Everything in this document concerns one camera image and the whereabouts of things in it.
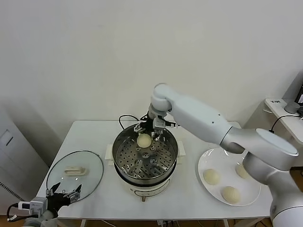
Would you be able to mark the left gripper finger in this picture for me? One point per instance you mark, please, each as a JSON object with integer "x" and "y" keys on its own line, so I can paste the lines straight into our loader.
{"x": 50, "y": 192}
{"x": 73, "y": 195}

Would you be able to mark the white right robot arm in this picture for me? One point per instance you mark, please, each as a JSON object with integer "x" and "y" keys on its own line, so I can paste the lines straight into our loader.
{"x": 201, "y": 113}

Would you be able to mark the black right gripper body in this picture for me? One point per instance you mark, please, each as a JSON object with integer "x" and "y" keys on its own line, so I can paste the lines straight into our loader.
{"x": 148, "y": 124}

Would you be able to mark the white round plate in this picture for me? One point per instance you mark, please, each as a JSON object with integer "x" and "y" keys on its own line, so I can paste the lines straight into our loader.
{"x": 213, "y": 160}

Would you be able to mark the grey round desk gadget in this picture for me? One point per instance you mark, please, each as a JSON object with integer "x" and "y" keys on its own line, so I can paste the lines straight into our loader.
{"x": 291, "y": 107}

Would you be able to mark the white side desk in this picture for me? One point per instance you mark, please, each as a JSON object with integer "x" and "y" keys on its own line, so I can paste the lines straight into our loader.
{"x": 292, "y": 123}

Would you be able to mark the white steamed baozi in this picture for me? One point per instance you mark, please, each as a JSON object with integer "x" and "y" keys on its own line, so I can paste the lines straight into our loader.
{"x": 240, "y": 172}
{"x": 230, "y": 195}
{"x": 211, "y": 177}
{"x": 143, "y": 141}

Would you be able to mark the perforated stainless steel steamer basket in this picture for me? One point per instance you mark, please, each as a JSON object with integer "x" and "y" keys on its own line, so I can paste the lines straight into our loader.
{"x": 132, "y": 163}

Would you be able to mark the grey laptop with dark screen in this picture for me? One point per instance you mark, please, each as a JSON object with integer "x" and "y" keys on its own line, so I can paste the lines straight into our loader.
{"x": 294, "y": 85}

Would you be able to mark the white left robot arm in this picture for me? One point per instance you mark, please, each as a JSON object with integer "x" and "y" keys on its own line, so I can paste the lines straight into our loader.
{"x": 43, "y": 218}

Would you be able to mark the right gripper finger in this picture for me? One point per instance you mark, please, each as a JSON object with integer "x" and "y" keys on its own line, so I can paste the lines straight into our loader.
{"x": 157, "y": 136}
{"x": 137, "y": 128}

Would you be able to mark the white table leg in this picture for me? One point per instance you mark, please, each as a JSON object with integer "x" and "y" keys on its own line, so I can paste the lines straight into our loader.
{"x": 83, "y": 223}
{"x": 226, "y": 223}

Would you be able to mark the white cabinet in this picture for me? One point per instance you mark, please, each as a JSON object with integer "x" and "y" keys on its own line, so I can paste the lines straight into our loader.
{"x": 14, "y": 153}

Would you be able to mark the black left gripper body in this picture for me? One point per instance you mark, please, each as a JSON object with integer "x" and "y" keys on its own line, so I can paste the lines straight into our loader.
{"x": 58, "y": 201}

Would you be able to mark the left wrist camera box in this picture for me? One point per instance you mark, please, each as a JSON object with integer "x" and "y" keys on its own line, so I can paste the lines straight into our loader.
{"x": 35, "y": 204}

